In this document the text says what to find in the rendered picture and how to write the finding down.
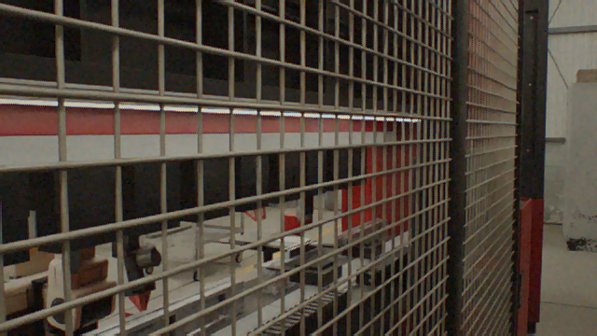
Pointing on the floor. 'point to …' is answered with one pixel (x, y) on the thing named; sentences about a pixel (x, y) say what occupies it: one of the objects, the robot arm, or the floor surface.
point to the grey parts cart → (187, 235)
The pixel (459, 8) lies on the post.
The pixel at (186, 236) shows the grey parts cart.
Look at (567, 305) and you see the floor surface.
